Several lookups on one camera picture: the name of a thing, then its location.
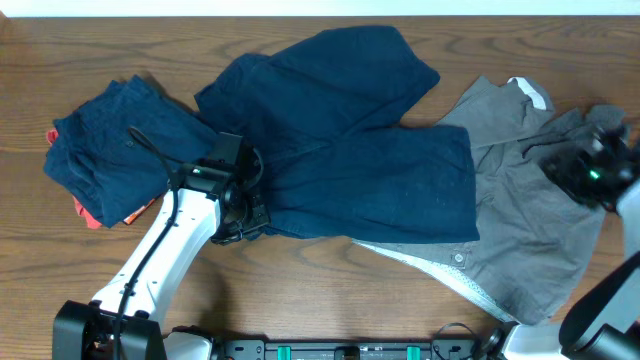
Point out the navy blue shorts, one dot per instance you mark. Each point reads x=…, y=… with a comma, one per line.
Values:
x=325, y=115

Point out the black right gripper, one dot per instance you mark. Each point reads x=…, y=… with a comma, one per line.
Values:
x=560, y=169

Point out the folded red garment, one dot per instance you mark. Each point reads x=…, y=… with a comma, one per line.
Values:
x=91, y=222

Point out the grey shorts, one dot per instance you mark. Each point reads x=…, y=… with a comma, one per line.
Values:
x=535, y=241

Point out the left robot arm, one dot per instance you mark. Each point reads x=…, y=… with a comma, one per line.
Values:
x=215, y=201

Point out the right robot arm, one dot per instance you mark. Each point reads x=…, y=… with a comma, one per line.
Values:
x=604, y=323

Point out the folded navy shorts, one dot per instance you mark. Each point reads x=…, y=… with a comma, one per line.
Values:
x=100, y=164

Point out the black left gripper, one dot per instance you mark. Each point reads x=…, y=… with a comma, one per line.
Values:
x=262, y=219

